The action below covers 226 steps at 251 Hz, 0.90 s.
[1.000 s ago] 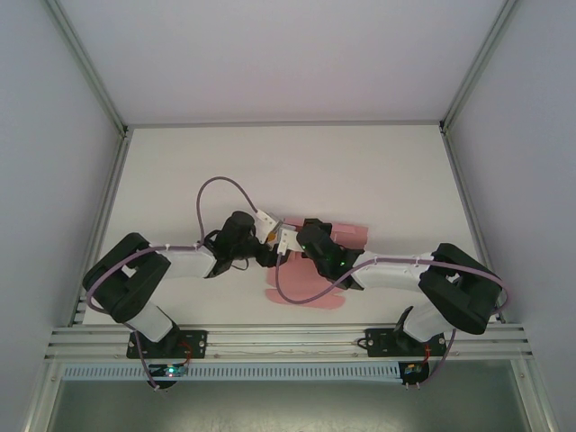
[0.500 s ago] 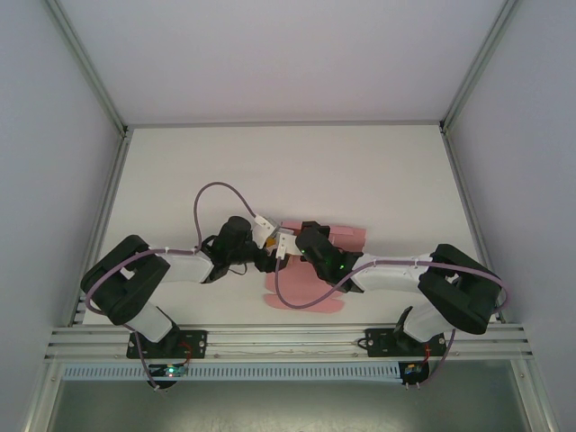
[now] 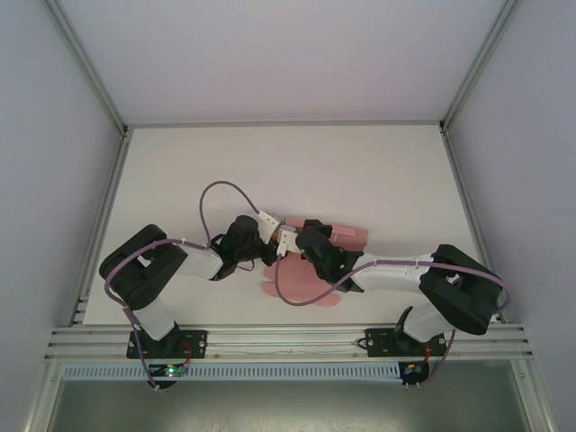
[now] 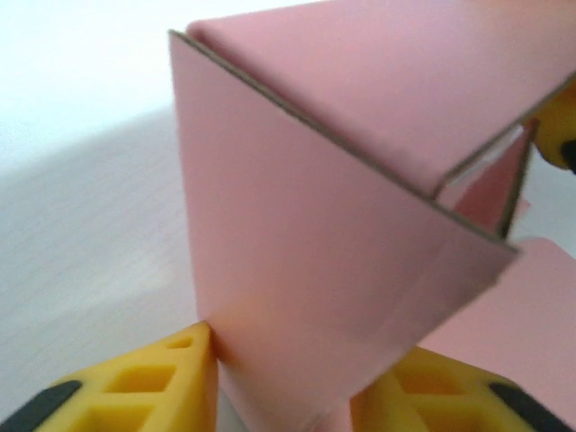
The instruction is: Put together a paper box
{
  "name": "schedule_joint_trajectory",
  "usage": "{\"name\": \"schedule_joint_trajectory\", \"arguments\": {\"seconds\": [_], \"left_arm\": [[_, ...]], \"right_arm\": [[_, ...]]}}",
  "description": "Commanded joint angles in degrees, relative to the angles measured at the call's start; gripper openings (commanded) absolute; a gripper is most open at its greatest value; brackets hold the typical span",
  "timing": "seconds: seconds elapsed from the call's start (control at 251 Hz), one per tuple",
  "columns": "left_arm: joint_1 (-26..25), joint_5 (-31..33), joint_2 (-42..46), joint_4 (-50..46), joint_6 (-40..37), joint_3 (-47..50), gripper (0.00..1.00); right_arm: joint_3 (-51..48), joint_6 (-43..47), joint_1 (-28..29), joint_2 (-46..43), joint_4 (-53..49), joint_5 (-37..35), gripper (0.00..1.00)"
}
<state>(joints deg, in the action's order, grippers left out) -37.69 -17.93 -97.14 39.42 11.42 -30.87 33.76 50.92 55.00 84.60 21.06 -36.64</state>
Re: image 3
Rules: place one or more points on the small black clip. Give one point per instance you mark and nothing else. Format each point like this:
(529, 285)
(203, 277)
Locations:
(360, 337)

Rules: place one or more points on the small circuit board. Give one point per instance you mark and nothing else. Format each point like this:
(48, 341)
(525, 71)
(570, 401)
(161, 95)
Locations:
(411, 370)

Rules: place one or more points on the aluminium table side rail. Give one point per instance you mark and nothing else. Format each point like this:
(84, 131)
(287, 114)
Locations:
(118, 166)
(455, 166)

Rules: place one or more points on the aluminium frame post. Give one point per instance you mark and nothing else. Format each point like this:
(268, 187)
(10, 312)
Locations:
(93, 72)
(474, 72)

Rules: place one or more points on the pink paper box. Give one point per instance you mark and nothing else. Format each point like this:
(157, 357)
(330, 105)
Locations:
(297, 275)

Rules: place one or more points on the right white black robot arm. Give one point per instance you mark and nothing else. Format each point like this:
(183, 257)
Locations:
(391, 274)

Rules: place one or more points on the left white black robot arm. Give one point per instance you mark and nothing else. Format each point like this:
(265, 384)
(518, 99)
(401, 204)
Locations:
(202, 263)

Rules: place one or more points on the circuit board with green light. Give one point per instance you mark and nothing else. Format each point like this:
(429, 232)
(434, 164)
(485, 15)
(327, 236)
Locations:
(171, 371)

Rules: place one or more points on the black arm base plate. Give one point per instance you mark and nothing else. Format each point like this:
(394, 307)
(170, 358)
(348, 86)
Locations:
(375, 344)
(198, 344)

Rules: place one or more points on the aluminium frame leg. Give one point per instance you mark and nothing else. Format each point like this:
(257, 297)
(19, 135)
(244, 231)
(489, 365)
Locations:
(42, 396)
(533, 396)

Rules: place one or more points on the aluminium mounting rail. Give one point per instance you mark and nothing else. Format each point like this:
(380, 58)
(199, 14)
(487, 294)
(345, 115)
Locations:
(288, 337)

